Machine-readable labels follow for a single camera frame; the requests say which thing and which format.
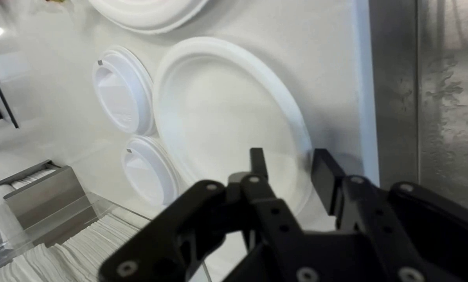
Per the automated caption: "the white cup lid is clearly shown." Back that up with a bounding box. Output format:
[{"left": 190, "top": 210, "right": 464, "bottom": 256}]
[
  {"left": 121, "top": 137, "right": 182, "bottom": 207},
  {"left": 93, "top": 46, "right": 154, "bottom": 135}
]

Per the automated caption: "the stainless steel sink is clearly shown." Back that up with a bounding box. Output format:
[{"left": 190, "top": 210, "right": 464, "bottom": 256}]
[{"left": 370, "top": 0, "right": 468, "bottom": 205}]

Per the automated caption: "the metal napkin holder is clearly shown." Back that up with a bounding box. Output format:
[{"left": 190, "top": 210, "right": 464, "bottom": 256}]
[{"left": 0, "top": 160, "right": 97, "bottom": 246}]

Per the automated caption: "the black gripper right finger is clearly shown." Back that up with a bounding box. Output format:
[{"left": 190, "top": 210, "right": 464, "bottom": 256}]
[{"left": 310, "top": 149, "right": 468, "bottom": 282}]

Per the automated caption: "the white plate with fruit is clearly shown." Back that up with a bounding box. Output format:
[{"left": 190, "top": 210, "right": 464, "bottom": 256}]
[{"left": 90, "top": 0, "right": 210, "bottom": 35}]

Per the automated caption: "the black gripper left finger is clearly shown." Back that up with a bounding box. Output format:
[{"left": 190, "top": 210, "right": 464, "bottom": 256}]
[{"left": 101, "top": 147, "right": 307, "bottom": 282}]

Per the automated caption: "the small white plate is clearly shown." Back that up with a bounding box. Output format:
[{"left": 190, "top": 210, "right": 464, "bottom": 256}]
[{"left": 154, "top": 38, "right": 312, "bottom": 213}]

